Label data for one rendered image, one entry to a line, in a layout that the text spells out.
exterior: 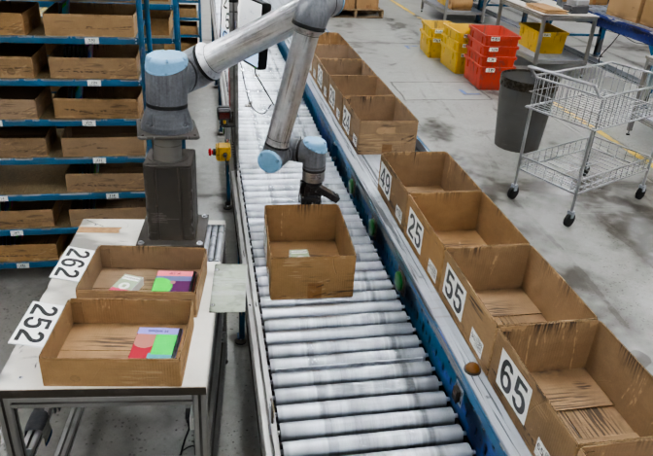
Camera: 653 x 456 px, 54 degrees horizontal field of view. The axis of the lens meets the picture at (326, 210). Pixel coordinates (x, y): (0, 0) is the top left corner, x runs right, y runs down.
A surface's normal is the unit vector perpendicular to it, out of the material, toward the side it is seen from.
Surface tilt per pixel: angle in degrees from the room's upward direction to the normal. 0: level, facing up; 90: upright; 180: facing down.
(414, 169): 89
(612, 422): 0
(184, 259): 89
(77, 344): 2
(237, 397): 0
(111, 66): 91
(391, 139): 91
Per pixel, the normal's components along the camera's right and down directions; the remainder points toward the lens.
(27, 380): 0.06, -0.89
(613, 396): -0.98, 0.02
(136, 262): 0.05, 0.44
